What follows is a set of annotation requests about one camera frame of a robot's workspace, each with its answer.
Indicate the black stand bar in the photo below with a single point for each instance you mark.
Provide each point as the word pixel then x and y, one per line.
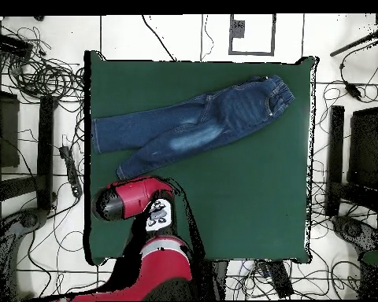
pixel 336 141
pixel 45 151

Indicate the blue denim jeans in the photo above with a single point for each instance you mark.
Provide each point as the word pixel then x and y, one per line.
pixel 208 125

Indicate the black tripod leg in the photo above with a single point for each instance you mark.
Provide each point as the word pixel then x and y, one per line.
pixel 349 47

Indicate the black power strip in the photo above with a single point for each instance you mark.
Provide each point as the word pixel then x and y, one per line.
pixel 280 280
pixel 71 170

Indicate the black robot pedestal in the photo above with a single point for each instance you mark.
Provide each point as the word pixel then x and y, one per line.
pixel 217 280

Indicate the black flat box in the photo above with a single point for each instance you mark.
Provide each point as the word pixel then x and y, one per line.
pixel 9 42

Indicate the grey square frame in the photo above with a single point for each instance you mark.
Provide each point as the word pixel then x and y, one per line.
pixel 252 53

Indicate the dark green table cloth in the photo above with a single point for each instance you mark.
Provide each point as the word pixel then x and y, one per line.
pixel 239 204

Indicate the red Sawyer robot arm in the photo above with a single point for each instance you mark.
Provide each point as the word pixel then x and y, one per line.
pixel 135 195

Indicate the grey wheeled stand leg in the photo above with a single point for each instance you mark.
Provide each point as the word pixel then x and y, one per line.
pixel 352 229
pixel 28 220

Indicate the black power adapter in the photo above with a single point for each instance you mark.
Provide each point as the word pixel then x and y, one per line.
pixel 352 90

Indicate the dark square case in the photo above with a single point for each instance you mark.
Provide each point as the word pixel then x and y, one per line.
pixel 6 132
pixel 365 148

